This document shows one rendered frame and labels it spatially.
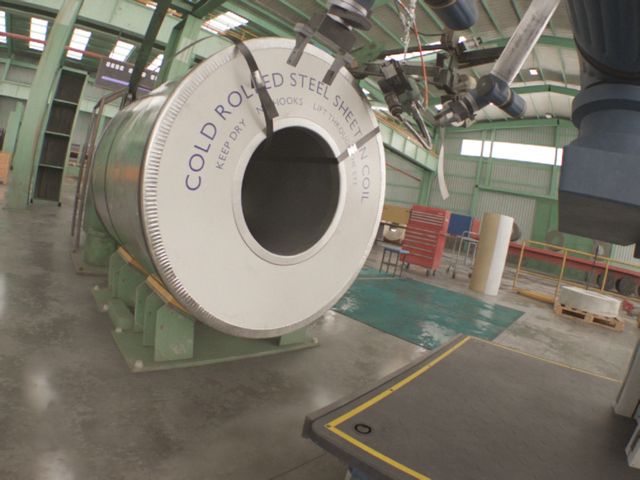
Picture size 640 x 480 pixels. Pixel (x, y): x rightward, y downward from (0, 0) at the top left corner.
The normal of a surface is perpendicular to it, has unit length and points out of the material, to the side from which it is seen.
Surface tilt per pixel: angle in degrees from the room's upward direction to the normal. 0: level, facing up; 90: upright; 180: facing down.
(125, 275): 90
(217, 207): 90
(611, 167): 90
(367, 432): 0
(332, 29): 114
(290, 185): 102
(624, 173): 90
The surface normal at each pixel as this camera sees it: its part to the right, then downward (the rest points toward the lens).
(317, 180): -0.71, 0.24
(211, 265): 0.70, 0.19
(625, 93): -0.75, -0.10
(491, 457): 0.19, -0.98
